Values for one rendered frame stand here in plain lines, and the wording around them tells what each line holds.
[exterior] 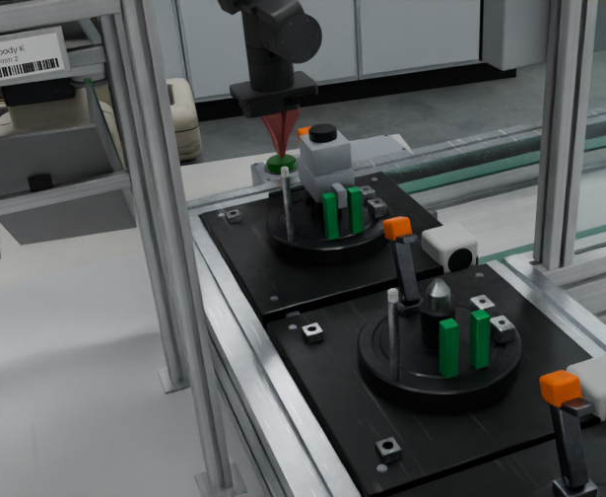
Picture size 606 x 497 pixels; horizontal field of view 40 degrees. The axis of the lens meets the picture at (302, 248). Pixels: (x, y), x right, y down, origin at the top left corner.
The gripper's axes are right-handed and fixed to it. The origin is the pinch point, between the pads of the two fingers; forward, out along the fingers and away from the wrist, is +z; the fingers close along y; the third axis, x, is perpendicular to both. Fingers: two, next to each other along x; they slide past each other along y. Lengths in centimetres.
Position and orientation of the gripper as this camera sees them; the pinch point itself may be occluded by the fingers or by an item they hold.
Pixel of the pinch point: (280, 150)
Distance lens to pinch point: 113.5
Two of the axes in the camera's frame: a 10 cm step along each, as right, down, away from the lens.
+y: 9.4, -2.4, 2.5
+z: 0.9, 8.6, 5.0
